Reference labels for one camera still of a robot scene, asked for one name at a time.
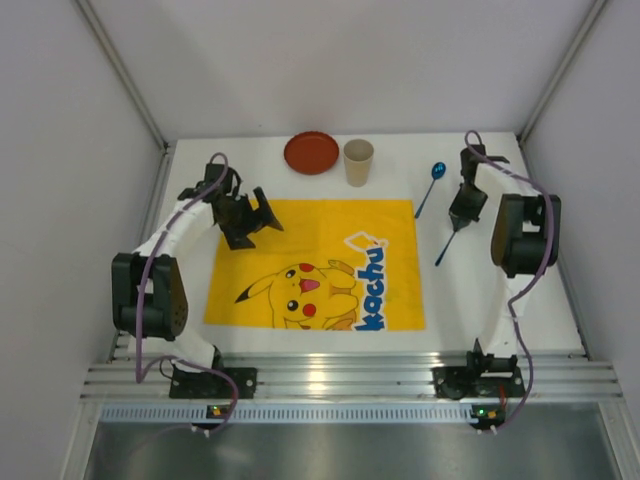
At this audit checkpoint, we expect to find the blue metal fork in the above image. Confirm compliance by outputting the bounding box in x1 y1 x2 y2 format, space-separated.
434 229 457 267

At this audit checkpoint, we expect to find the blue metal spoon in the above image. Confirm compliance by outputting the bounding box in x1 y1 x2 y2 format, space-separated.
414 161 447 219

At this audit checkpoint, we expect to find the yellow Pikachu cloth placemat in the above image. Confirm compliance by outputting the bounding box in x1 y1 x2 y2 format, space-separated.
204 199 426 332

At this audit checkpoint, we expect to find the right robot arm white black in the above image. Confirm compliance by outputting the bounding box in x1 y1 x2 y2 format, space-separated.
449 143 561 358

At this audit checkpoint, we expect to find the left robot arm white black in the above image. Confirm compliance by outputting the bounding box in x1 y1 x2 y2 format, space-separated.
111 152 283 383

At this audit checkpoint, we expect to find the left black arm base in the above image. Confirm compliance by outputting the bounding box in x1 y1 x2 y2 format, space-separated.
169 367 258 400

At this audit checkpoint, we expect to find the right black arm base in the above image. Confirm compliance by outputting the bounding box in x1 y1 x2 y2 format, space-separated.
432 366 525 400

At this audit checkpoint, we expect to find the red round plate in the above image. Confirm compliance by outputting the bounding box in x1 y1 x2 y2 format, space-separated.
284 131 340 175

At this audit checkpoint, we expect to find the beige paper cup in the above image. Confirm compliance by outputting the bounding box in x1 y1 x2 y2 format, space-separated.
343 139 374 187

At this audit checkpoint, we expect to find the right aluminium frame post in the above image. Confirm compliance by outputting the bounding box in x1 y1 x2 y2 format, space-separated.
516 0 610 147

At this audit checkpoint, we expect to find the aluminium frame post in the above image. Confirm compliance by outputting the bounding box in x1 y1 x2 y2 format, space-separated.
71 0 169 152
516 0 610 147

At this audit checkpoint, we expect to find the aluminium mounting rail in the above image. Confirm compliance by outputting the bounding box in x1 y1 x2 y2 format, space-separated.
80 353 622 403

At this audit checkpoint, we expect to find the perforated metal cable duct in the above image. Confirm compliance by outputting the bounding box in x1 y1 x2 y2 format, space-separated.
100 403 504 425

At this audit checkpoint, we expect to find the left aluminium frame post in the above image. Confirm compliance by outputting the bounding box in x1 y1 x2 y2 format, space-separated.
71 0 169 152

